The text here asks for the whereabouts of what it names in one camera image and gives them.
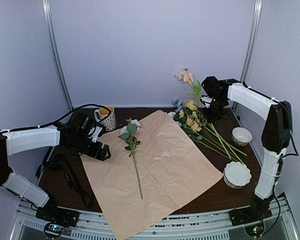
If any patterned mug yellow inside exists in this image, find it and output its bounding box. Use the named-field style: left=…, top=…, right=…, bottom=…
left=94, top=106, right=117, bottom=132

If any wrapping paper sheet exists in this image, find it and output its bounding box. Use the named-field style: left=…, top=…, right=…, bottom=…
left=81, top=110, right=223, bottom=240

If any right aluminium frame post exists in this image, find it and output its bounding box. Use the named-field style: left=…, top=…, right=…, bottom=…
left=240, top=0, right=263, bottom=83

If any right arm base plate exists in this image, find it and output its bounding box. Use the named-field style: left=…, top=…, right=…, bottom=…
left=228, top=207, right=272, bottom=227

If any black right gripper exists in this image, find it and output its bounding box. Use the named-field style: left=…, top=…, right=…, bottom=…
left=202, top=95, right=228, bottom=123

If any blue flower stem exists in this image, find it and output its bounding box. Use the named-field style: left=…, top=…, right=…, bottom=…
left=171, top=98, right=183, bottom=113

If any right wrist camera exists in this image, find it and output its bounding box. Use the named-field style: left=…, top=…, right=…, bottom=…
left=200, top=95, right=215, bottom=109

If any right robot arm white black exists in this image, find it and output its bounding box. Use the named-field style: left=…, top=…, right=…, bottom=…
left=200, top=76, right=294, bottom=221

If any small white bowl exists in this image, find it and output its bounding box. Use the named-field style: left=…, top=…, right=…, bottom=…
left=232, top=127, right=253, bottom=147

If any left aluminium frame post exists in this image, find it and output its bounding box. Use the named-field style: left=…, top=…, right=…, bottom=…
left=42, top=0, right=74, bottom=110

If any aluminium frame post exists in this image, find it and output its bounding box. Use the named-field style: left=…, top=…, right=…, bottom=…
left=240, top=0, right=263, bottom=83
left=42, top=0, right=74, bottom=110

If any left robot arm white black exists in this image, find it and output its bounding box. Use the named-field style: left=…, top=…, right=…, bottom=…
left=0, top=106, right=112, bottom=222

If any black camera strap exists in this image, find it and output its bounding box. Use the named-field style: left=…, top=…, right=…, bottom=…
left=41, top=154, right=94, bottom=208

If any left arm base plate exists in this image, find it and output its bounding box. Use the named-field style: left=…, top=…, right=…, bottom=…
left=35, top=206, right=80, bottom=227

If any scalloped white bowl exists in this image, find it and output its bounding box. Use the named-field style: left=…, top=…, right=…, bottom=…
left=223, top=161, right=252, bottom=189

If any pale yellow flower stem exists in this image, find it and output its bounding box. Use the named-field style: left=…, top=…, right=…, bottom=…
left=167, top=100, right=247, bottom=164

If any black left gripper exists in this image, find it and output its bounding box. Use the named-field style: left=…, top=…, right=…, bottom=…
left=69, top=132, right=111, bottom=161

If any white pink flower stem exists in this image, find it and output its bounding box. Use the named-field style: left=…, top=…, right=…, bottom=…
left=118, top=117, right=144, bottom=199

